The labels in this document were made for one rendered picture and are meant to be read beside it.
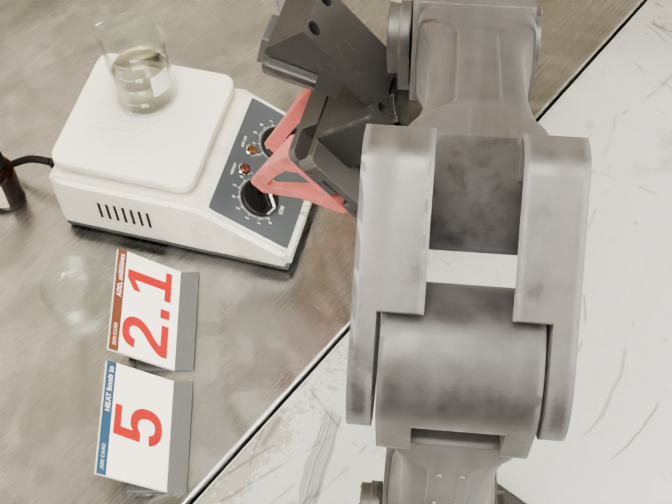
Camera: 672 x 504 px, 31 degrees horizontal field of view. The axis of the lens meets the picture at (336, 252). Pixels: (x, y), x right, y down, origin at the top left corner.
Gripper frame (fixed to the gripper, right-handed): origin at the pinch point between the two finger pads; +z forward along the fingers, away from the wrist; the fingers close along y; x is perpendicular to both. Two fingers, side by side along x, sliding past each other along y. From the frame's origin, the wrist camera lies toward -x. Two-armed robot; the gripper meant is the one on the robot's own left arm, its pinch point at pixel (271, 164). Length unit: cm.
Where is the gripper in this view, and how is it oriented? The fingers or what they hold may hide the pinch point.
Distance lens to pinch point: 87.6
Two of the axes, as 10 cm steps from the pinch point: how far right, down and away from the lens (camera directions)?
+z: -7.2, 1.9, 6.7
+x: 6.5, 5.5, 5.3
